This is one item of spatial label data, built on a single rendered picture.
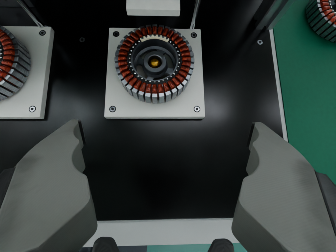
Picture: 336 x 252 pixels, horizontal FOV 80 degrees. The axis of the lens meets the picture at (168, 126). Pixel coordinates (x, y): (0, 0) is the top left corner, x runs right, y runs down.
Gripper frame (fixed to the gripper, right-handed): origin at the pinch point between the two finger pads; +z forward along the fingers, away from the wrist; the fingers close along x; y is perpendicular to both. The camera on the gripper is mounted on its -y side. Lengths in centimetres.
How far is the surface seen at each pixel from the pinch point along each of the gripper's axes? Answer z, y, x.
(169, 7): 14.9, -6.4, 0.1
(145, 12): 14.9, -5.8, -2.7
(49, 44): 22.8, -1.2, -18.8
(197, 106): 17.0, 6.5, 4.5
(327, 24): 28.0, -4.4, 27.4
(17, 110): 15.4, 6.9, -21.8
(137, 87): 14.8, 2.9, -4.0
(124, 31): 24.8, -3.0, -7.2
